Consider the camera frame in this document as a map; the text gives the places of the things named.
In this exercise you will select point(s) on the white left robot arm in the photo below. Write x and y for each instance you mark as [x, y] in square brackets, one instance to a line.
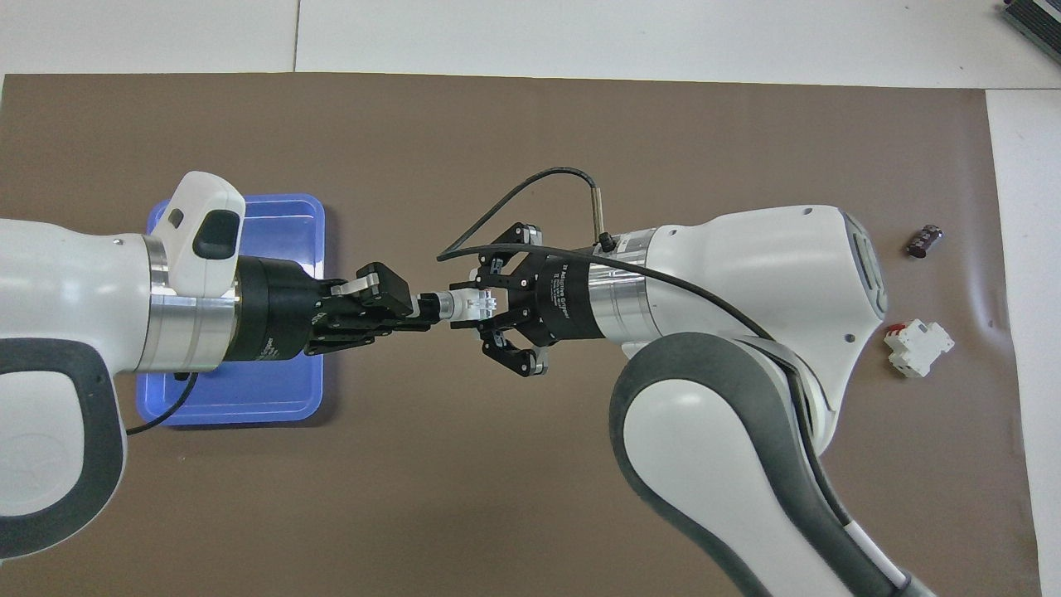
[58, 290]

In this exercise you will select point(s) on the white circuit breaker red lever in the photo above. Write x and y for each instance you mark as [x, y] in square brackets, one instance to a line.
[918, 348]

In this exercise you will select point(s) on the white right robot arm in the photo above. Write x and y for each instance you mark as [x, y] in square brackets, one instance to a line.
[746, 265]

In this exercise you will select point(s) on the blue plastic tray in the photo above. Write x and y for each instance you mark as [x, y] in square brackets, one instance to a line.
[273, 390]

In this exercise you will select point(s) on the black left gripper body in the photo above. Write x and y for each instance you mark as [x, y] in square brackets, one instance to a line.
[273, 307]

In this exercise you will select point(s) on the grey metal device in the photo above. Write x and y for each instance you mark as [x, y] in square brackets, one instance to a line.
[1036, 25]

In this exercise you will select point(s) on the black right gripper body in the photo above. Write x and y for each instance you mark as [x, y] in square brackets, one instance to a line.
[568, 298]

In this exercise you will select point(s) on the brown paper table mat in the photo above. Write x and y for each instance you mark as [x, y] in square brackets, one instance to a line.
[497, 497]

